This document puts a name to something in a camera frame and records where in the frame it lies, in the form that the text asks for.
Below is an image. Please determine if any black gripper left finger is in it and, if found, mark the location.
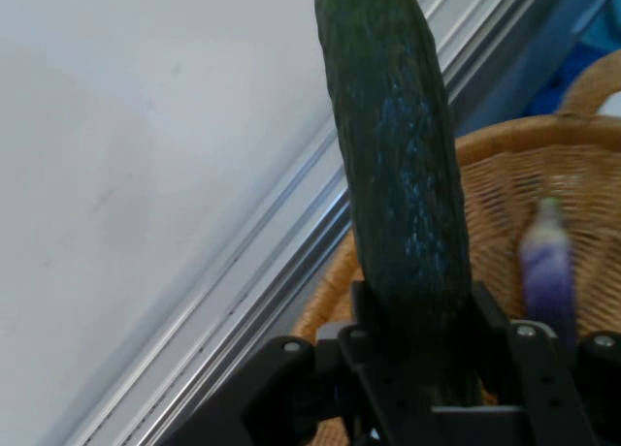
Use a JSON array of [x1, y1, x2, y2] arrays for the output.
[[164, 280, 434, 446]]

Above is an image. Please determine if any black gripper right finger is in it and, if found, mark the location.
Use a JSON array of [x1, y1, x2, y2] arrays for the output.
[[466, 280, 621, 446]]

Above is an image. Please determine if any long dark green cucumber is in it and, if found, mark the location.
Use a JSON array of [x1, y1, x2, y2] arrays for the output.
[[313, 0, 486, 408]]

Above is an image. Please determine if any purple toy eggplant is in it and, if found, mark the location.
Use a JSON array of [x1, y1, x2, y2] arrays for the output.
[[516, 196, 581, 350]]

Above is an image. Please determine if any woven wicker basket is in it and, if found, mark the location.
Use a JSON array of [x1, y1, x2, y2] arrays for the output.
[[290, 48, 621, 446]]

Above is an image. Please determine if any aluminium profile rail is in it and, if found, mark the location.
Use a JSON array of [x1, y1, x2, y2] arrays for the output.
[[62, 0, 583, 446]]

